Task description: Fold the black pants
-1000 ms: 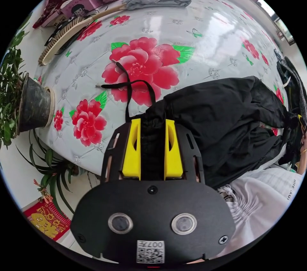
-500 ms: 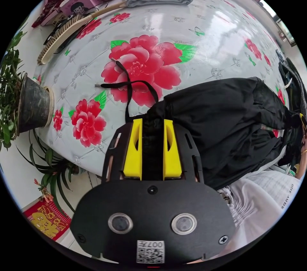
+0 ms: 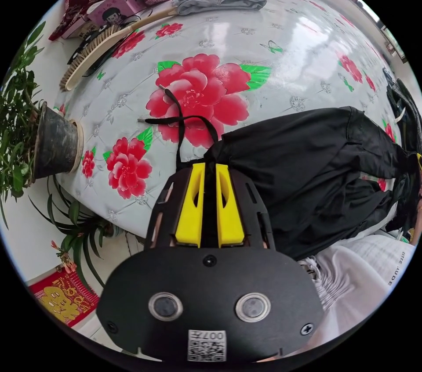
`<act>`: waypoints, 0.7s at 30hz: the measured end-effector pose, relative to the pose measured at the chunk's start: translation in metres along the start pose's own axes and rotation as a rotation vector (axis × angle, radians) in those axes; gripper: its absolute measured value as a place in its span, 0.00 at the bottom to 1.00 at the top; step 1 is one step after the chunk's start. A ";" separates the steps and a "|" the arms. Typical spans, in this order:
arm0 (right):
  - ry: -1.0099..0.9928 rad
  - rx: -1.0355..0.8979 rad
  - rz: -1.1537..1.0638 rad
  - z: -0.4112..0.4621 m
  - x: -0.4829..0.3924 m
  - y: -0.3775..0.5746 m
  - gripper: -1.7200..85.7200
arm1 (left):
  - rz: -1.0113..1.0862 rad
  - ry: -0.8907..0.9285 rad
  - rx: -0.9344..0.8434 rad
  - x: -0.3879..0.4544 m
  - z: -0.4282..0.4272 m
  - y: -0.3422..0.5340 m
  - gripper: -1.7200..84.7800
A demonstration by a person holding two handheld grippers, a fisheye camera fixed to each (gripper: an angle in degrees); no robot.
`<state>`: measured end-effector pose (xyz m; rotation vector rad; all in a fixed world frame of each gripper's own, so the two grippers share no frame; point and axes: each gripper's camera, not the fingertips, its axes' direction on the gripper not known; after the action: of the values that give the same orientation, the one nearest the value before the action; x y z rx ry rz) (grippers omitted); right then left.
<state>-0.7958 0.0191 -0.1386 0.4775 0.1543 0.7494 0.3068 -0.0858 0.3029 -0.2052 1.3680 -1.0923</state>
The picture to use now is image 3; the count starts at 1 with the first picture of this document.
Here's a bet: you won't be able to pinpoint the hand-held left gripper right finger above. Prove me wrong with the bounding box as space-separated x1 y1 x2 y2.
215 163 246 246

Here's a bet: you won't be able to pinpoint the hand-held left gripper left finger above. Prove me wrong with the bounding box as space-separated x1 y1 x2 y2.
175 163 206 246

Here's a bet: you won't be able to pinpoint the black pants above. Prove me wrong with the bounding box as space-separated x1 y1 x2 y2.
138 83 421 261

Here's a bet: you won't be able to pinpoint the pile of clothes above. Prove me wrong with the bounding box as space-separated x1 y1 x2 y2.
382 67 422 152

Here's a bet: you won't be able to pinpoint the long-leaved green plant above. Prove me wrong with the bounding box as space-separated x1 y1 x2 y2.
29 177 133 291

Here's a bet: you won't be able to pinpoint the person's body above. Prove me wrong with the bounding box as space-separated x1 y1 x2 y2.
296 235 417 348

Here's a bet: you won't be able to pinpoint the potted plant in dark pot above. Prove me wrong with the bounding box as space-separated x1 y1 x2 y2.
0 21 85 212

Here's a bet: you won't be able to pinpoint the bed with floral sheet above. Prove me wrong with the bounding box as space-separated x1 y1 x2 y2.
52 0 417 249

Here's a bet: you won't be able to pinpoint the pink box with cartoon print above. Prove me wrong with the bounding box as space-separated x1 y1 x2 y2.
87 0 133 27

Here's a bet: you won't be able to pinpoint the red and gold wall hanging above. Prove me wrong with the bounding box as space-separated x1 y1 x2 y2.
29 271 100 329

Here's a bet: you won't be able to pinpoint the long-handled wooden brush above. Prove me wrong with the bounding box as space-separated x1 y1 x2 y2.
59 5 179 92

